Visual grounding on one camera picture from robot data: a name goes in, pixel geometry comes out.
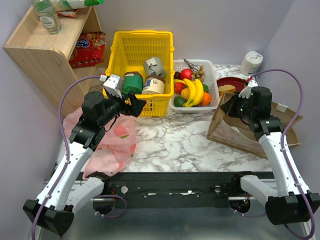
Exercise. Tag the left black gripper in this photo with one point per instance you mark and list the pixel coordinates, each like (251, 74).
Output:
(126, 105)

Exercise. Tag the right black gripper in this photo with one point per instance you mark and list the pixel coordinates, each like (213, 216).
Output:
(230, 109)

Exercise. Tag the brown paper grocery bag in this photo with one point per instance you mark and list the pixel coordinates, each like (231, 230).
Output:
(233, 133)

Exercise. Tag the green white chips bag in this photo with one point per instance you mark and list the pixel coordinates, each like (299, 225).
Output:
(65, 5)

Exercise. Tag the clear glass bottle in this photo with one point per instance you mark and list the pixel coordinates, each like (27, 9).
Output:
(47, 15)

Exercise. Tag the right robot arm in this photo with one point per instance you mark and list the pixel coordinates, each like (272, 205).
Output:
(291, 201)

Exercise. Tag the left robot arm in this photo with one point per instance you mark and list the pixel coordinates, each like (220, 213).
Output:
(55, 207)

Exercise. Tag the bread slice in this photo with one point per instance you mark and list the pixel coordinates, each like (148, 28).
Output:
(228, 88)

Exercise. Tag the red round plate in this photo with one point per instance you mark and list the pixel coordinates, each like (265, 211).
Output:
(239, 83)

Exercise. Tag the green wrapped package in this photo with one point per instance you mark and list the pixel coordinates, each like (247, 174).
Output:
(133, 82)

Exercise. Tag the orange fruit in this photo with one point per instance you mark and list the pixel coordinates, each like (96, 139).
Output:
(206, 99)

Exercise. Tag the white plastic fruit basket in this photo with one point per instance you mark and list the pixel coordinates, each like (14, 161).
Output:
(211, 82)

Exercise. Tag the banana bunch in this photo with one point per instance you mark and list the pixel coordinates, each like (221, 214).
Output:
(193, 92)

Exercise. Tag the grey wrapped package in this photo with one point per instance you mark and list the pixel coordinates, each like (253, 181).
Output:
(154, 66)

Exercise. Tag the green avocado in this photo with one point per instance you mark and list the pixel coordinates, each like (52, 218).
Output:
(179, 101)

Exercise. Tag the brown longan bunch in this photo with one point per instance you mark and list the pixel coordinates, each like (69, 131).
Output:
(197, 71)

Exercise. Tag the toilet paper roll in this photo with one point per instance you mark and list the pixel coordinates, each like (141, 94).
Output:
(250, 63)

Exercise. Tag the red strawberry fruit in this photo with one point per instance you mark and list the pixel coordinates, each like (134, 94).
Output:
(178, 87)

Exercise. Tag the red apple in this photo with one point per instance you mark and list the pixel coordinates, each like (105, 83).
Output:
(186, 74)

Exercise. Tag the yellow plastic basket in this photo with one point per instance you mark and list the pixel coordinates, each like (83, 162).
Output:
(129, 51)

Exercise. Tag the pink peach plastic bag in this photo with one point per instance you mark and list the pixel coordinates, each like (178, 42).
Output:
(116, 149)

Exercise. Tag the red snack bag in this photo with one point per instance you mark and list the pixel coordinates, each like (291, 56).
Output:
(89, 50)

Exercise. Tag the wooden shelf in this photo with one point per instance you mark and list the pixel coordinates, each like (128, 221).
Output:
(44, 57)

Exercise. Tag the orange snack packet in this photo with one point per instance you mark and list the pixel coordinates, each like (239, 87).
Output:
(69, 13)

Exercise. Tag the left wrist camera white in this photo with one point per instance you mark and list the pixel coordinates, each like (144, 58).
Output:
(112, 85)

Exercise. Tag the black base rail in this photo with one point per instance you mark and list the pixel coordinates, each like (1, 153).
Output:
(160, 190)

